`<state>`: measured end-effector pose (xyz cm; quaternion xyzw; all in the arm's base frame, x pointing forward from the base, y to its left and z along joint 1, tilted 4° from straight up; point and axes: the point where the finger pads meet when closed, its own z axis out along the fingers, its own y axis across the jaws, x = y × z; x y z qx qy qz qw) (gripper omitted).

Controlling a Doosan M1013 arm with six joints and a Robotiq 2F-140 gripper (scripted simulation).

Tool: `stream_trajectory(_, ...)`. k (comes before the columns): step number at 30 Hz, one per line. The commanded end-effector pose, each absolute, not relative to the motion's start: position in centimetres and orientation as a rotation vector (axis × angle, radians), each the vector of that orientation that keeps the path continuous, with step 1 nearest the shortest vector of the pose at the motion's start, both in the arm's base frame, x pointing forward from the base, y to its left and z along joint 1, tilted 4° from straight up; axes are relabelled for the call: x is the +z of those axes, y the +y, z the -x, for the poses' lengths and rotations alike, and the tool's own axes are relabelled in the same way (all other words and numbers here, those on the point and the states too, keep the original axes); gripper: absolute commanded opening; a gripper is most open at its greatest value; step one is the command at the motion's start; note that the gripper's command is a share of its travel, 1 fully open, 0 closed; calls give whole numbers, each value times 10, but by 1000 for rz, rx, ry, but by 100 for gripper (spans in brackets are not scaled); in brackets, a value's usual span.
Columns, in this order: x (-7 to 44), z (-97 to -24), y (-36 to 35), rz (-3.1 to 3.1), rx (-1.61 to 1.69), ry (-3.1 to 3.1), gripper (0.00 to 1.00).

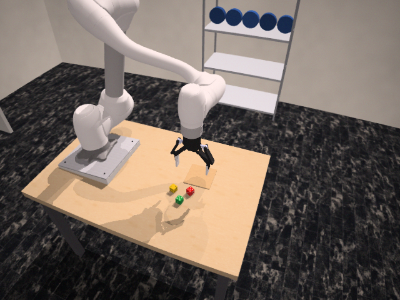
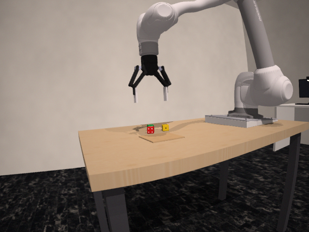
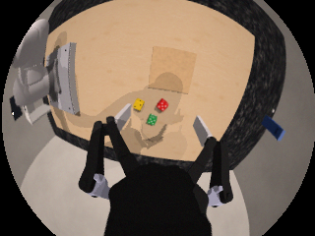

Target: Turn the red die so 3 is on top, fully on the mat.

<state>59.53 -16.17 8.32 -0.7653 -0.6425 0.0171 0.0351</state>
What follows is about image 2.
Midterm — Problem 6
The tan square mat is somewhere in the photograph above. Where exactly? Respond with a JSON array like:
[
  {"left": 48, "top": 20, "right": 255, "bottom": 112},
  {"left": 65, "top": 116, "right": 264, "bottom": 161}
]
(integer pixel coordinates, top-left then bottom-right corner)
[{"left": 139, "top": 132, "right": 185, "bottom": 143}]

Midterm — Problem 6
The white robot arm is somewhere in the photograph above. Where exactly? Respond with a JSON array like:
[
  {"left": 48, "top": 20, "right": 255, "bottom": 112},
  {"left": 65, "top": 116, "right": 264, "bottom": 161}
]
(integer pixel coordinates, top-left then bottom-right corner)
[{"left": 137, "top": 0, "right": 293, "bottom": 119}]

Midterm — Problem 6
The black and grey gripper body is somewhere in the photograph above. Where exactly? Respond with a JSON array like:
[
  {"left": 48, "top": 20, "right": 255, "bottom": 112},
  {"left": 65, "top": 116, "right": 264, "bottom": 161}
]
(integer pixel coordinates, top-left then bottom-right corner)
[{"left": 141, "top": 55, "right": 159, "bottom": 76}]

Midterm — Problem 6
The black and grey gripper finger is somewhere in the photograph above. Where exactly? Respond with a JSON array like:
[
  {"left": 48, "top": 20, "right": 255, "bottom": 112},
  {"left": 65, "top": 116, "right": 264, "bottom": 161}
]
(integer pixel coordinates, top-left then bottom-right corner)
[
  {"left": 128, "top": 65, "right": 150, "bottom": 103},
  {"left": 152, "top": 66, "right": 171, "bottom": 101}
]

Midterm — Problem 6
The red die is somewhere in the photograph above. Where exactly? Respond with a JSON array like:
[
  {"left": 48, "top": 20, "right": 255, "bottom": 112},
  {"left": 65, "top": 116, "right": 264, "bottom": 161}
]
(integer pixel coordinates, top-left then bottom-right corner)
[{"left": 147, "top": 126, "right": 154, "bottom": 134}]

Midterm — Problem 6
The yellow die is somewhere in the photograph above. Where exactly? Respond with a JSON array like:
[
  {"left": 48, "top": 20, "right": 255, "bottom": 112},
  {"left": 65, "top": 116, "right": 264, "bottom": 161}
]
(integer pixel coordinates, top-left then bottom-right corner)
[{"left": 162, "top": 124, "right": 169, "bottom": 131}]

